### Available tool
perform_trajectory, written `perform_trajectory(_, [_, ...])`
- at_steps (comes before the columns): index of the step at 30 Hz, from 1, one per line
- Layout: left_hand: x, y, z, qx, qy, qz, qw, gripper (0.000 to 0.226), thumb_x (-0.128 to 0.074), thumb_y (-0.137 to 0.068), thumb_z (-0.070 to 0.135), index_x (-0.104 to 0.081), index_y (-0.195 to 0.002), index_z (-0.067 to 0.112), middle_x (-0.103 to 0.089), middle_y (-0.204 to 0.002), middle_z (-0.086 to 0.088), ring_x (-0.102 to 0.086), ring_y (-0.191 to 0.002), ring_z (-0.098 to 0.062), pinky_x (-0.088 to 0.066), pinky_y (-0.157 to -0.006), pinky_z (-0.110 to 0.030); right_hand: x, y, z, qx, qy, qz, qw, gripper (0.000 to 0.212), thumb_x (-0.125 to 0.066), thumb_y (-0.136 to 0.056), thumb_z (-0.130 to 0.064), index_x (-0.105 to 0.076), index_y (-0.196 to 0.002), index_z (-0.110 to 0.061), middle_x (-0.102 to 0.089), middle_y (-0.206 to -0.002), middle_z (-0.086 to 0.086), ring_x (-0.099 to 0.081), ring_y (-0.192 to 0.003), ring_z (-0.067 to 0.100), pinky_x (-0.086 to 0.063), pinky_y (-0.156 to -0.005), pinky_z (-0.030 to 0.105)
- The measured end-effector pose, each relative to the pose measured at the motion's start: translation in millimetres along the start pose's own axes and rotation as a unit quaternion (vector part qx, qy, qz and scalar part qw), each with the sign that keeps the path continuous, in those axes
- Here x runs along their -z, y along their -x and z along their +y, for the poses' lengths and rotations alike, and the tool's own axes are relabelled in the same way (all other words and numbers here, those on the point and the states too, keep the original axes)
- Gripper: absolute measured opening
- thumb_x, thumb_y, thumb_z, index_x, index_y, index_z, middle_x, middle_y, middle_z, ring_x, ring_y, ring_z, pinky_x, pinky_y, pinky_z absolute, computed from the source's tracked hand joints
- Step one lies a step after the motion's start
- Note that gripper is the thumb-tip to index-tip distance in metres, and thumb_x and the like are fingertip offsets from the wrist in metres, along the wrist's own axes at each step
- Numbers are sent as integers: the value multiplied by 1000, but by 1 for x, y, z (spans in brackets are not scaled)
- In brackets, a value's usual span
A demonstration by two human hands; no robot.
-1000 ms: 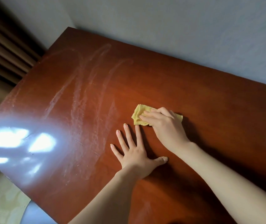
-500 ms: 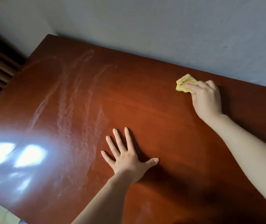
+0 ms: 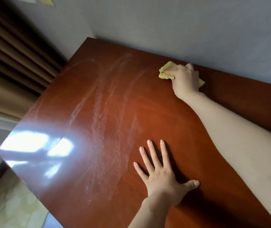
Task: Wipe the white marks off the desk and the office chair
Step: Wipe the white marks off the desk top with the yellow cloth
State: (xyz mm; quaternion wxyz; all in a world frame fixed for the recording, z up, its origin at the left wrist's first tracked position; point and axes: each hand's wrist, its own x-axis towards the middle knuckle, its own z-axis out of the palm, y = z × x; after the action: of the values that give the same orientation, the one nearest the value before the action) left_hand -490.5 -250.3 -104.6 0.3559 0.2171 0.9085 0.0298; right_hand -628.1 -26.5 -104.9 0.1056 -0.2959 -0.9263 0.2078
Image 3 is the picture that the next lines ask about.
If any person's left hand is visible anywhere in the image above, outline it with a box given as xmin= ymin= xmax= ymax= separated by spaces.
xmin=133 ymin=139 xmax=200 ymax=207

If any person's right hand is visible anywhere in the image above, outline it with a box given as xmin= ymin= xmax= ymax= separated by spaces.
xmin=165 ymin=63 xmax=200 ymax=100

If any yellow cleaning cloth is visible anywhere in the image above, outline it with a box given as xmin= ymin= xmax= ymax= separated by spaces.
xmin=159 ymin=61 xmax=206 ymax=88

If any person's right forearm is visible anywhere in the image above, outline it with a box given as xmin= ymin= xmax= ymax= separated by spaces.
xmin=181 ymin=92 xmax=271 ymax=228

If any red-brown wooden table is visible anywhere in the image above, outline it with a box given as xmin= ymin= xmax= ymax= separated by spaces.
xmin=0 ymin=37 xmax=271 ymax=228

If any brown curtain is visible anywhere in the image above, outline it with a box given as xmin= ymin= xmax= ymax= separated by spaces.
xmin=0 ymin=0 xmax=67 ymax=123

